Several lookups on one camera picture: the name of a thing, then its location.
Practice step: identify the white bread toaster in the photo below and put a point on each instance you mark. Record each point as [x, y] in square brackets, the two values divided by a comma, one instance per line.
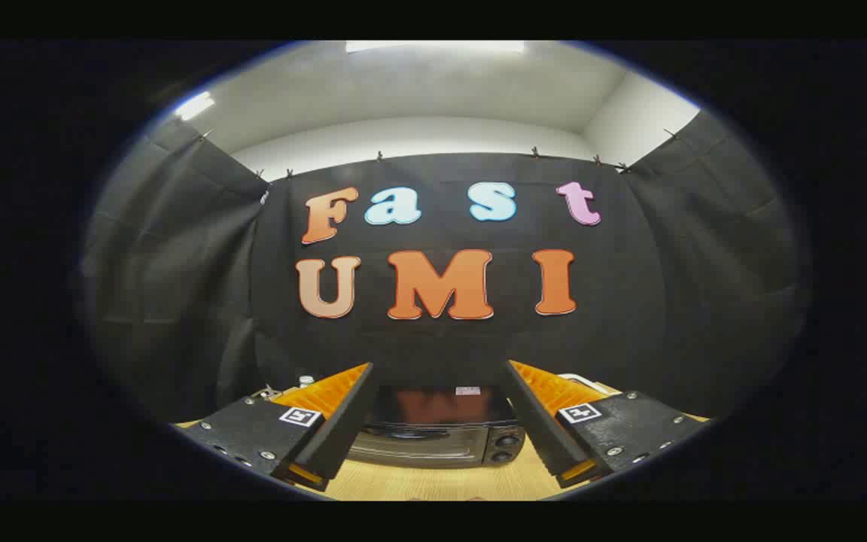
[580, 379]

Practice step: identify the black toaster oven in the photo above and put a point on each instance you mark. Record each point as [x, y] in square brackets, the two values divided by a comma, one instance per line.
[433, 429]

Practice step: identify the ceiling light panel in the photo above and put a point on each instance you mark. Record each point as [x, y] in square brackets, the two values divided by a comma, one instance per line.
[194, 105]
[433, 46]

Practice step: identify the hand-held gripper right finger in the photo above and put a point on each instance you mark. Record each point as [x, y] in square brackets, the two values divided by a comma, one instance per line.
[535, 421]

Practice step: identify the black backdrop cloth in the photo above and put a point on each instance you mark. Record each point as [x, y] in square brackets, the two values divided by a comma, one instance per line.
[177, 286]

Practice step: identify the white bottle with green cap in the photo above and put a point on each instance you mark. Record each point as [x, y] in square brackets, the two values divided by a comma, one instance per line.
[305, 381]

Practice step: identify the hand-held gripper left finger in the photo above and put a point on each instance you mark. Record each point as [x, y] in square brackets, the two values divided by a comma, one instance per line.
[343, 421]

